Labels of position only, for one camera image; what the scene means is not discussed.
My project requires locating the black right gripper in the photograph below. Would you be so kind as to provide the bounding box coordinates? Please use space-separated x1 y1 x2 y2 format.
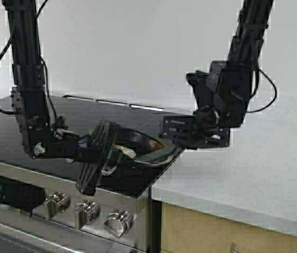
159 60 253 149

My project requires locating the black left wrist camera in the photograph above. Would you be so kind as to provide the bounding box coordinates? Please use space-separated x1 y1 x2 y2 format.
51 115 68 140

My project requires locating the steel stove knob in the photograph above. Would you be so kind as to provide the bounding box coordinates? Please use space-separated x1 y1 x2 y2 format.
43 192 70 220
73 200 101 229
104 209 134 238

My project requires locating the right steel stove knob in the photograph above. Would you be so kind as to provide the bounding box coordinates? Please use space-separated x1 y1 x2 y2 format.
104 209 134 238

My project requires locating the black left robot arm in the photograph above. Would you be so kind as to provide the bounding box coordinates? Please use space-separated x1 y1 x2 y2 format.
2 1 120 196

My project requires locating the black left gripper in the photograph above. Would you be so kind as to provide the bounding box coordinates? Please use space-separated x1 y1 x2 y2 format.
31 119 120 196

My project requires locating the black spatula orange accent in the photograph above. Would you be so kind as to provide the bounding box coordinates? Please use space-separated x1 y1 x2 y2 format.
133 145 179 167

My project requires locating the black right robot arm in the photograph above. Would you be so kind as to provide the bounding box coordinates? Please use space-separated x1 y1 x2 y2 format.
159 1 273 150

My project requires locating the metal cabinet handle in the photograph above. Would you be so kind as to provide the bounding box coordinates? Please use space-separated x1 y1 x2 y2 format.
230 243 240 253

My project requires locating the wooden base cabinet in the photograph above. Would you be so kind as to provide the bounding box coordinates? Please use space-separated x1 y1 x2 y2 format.
161 203 297 252

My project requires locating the stainless steel stove range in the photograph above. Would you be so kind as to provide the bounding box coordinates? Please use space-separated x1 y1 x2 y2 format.
0 96 182 252

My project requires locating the left steel stove knob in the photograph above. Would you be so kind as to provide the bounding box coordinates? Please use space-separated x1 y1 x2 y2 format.
43 192 70 220

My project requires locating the raw shrimp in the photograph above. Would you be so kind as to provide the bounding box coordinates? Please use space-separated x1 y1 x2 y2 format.
114 145 136 159

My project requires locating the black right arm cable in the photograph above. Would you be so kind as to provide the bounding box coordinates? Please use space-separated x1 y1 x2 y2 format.
245 67 278 113

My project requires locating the middle steel stove knob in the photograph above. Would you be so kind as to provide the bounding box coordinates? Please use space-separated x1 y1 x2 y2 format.
73 200 101 229

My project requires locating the stainless steel frying pan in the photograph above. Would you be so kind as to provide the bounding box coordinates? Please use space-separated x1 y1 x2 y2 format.
102 126 183 177

